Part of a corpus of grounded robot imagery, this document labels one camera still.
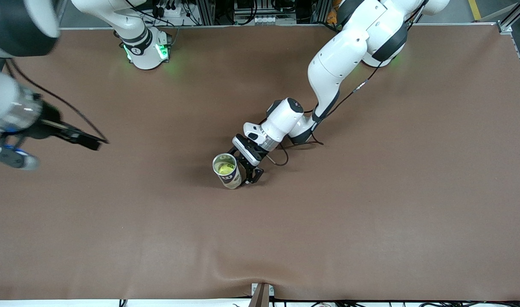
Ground clear Wilson tennis ball can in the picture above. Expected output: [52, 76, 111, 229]
[212, 153, 243, 190]

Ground long white power strip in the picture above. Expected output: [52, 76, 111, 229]
[252, 16, 297, 25]

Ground white power strip black plugs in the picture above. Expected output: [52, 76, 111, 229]
[151, 2, 184, 17]

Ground orange bagged items pile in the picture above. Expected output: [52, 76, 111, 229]
[327, 0, 343, 24]

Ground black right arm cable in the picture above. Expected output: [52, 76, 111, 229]
[6, 59, 110, 144]

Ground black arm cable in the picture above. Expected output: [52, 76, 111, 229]
[6, 59, 110, 144]
[265, 0, 429, 168]

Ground brown pole grey bracket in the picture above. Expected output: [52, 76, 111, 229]
[250, 282, 275, 307]

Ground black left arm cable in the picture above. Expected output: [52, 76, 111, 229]
[265, 0, 429, 168]

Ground aluminium frame post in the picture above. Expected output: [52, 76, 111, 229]
[197, 0, 217, 25]
[312, 0, 331, 24]

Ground aluminium frame strut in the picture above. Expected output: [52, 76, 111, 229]
[497, 0, 520, 35]

